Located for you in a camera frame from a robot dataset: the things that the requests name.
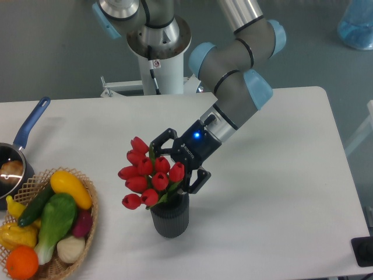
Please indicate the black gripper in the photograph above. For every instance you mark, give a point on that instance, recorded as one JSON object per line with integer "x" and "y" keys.
{"x": 191, "y": 149}

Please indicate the red tulip bouquet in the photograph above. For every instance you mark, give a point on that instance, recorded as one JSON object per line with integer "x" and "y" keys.
{"x": 152, "y": 180}

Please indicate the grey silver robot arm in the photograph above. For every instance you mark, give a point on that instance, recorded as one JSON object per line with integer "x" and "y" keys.
{"x": 159, "y": 38}

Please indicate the dark grey ribbed vase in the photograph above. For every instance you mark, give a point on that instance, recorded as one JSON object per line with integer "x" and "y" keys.
{"x": 171, "y": 219}

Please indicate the purple red radish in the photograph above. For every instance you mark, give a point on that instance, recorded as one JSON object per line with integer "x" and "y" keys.
{"x": 83, "y": 224}

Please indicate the yellow squash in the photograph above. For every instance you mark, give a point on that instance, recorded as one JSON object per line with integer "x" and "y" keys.
{"x": 64, "y": 182}

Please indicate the green bok choy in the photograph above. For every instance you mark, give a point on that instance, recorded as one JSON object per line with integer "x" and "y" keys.
{"x": 56, "y": 220}

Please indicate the white garlic bulb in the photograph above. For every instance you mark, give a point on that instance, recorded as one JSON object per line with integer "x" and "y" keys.
{"x": 70, "y": 249}

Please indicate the woven wicker basket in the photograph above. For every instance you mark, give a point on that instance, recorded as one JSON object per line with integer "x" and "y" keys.
{"x": 55, "y": 269}

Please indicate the dark green cucumber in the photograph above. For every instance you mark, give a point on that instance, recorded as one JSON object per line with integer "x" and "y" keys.
{"x": 35, "y": 208}

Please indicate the bread roll in pan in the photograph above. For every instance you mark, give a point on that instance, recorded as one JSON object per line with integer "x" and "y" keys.
{"x": 11, "y": 172}

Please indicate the yellow banana pepper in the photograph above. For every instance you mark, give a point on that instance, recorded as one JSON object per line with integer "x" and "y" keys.
{"x": 14, "y": 208}

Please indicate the yellow pumpkin gourd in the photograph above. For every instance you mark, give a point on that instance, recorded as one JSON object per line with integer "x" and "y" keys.
{"x": 13, "y": 236}

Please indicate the orange fruit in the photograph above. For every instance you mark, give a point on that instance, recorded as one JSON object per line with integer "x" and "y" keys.
{"x": 22, "y": 263}

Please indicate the black device at edge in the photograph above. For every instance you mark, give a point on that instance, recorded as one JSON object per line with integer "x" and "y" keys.
{"x": 362, "y": 247}

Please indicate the blue plastic bag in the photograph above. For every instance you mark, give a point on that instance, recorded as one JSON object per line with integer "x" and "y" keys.
{"x": 355, "y": 27}

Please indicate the white metal base frame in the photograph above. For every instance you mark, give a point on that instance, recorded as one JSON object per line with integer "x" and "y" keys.
{"x": 135, "y": 87}

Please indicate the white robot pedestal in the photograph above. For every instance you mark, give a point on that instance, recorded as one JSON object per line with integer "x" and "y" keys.
{"x": 162, "y": 76}

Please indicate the blue handled saucepan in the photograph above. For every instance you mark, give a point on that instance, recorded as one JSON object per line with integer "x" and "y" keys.
{"x": 14, "y": 151}

